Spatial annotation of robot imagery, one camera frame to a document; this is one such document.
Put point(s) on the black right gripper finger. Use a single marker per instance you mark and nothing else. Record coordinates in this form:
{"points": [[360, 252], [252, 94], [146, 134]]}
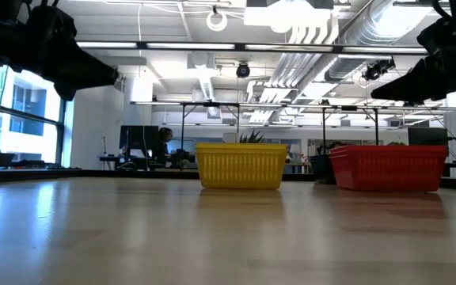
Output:
{"points": [[430, 94], [410, 81]]}

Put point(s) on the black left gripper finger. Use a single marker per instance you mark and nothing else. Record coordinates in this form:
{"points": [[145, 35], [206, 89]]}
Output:
{"points": [[85, 71], [63, 91]]}

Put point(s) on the yellow slotted plastic basket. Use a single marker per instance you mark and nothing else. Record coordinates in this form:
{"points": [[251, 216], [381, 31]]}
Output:
{"points": [[240, 144], [240, 170]]}

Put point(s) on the black track spotlight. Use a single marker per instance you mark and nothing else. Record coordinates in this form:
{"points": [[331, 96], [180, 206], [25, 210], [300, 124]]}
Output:
{"points": [[374, 71]]}

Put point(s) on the black computer monitor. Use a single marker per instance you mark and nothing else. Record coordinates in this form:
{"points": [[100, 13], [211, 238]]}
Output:
{"points": [[428, 136], [139, 138]]}

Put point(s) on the dark laptop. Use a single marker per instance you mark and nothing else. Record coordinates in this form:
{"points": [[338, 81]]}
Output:
{"points": [[1, 159]]}

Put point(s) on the person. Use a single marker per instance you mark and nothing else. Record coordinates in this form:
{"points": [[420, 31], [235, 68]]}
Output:
{"points": [[165, 134]]}

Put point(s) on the dark window frame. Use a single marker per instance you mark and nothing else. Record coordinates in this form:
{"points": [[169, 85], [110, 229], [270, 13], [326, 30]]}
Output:
{"points": [[61, 138]]}

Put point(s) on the black background rig frame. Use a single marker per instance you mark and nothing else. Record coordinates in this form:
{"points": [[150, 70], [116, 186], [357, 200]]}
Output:
{"points": [[183, 126], [324, 126]]}

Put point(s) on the black overhead camera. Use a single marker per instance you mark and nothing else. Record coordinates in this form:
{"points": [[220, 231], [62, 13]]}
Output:
{"points": [[243, 70]]}

